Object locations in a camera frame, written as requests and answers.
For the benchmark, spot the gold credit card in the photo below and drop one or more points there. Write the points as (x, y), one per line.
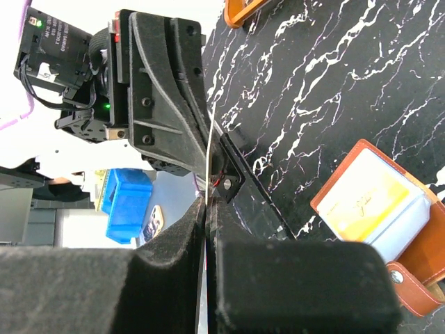
(359, 200)

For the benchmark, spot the blue plastic bin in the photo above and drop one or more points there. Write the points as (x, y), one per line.
(125, 200)

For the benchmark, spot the orange wooden shelf rack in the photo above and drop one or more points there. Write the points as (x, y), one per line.
(237, 11)

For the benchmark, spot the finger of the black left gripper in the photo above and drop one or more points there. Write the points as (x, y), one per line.
(190, 77)

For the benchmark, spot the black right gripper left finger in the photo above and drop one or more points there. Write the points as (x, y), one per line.
(152, 289)

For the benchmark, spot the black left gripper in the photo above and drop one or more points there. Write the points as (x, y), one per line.
(68, 70)

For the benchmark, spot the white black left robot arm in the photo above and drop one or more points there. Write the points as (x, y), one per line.
(27, 127)

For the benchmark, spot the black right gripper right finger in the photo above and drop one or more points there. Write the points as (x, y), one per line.
(268, 286)

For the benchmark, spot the brown leather card holder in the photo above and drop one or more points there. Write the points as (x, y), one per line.
(411, 243)

